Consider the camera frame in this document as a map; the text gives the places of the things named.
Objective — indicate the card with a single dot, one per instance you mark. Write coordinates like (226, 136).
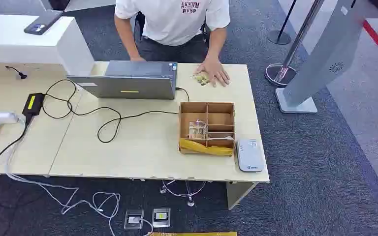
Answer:
(201, 79)
(197, 129)

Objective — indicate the card in wooden box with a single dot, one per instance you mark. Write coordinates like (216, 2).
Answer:
(197, 129)

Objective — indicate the wooden divided card box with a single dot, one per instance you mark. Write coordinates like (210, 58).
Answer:
(221, 119)

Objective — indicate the yellow tape strip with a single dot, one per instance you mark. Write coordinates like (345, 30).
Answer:
(205, 148)

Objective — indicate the person's left hand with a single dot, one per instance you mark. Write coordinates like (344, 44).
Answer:
(215, 72)

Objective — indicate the pale wooden desk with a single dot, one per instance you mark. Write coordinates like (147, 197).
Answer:
(136, 146)

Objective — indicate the grey laptop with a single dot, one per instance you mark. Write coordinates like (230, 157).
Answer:
(133, 85)

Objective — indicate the grey card reader device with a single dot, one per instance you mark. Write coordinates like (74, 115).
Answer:
(249, 155)

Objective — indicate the person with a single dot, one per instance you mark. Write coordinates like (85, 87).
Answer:
(172, 22)

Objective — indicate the silver floor socket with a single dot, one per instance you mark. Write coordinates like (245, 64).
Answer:
(134, 219)
(161, 217)

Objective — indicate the grey kiosk stand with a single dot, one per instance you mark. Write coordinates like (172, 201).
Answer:
(322, 62)

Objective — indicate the black power adapter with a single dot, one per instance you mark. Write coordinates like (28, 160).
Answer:
(33, 103)

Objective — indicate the black smartphone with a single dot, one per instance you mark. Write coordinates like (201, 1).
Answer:
(43, 22)

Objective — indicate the white counter block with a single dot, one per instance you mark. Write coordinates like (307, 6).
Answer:
(29, 42)

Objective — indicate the chrome stanchion post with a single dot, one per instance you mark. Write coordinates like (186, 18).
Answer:
(286, 62)

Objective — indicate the black stanchion post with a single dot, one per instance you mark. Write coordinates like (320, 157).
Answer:
(281, 32)

